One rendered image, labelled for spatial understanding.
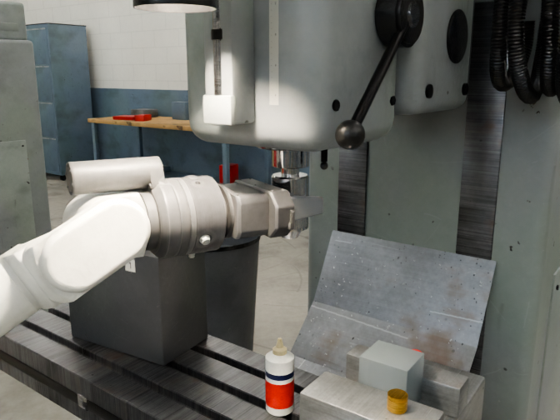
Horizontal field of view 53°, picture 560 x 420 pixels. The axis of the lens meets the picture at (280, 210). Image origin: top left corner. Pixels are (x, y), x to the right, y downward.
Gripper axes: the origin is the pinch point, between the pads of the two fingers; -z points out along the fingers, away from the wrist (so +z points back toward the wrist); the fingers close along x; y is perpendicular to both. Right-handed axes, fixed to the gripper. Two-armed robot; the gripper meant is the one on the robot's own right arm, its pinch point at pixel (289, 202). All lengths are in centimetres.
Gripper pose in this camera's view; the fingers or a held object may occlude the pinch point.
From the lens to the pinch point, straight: 71.0
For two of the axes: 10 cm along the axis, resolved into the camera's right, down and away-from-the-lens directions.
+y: -0.1, 9.7, 2.3
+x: -5.2, -2.0, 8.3
